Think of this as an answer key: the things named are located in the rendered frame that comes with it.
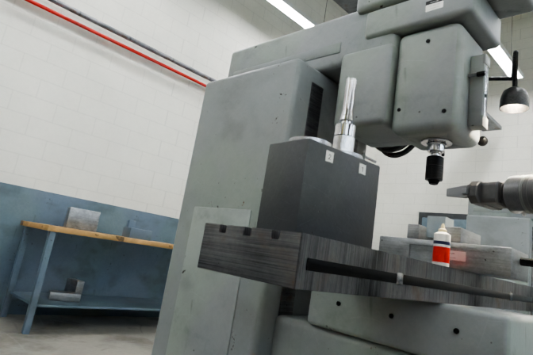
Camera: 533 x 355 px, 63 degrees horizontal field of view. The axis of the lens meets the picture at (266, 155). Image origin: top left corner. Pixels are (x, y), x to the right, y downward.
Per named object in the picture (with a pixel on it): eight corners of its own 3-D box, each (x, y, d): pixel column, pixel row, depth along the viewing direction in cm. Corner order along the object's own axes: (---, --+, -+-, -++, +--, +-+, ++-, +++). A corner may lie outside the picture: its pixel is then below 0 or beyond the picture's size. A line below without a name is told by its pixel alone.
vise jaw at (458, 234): (480, 250, 121) (481, 235, 122) (460, 242, 111) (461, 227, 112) (458, 247, 125) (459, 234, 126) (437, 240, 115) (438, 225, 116)
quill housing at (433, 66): (482, 150, 125) (487, 49, 132) (454, 127, 111) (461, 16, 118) (419, 153, 138) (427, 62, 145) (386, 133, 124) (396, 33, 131)
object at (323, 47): (426, 82, 144) (431, 28, 149) (393, 53, 129) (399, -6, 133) (258, 111, 200) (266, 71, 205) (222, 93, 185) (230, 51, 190)
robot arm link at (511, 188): (498, 183, 111) (547, 180, 101) (496, 220, 109) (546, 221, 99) (467, 172, 106) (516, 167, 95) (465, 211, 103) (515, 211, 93)
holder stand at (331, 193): (372, 253, 90) (381, 160, 94) (295, 236, 77) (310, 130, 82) (329, 247, 99) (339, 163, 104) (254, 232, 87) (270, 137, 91)
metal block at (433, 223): (452, 241, 122) (454, 219, 124) (444, 238, 118) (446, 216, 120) (435, 239, 126) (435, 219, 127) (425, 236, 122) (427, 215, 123)
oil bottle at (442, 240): (451, 269, 108) (454, 225, 110) (445, 267, 105) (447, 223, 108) (435, 267, 111) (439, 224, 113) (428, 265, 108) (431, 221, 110)
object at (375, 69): (423, 146, 140) (428, 72, 146) (385, 121, 124) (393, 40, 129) (370, 149, 153) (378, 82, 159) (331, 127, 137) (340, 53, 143)
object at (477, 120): (488, 130, 117) (491, 59, 122) (482, 125, 114) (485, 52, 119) (472, 131, 120) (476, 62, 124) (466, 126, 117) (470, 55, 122)
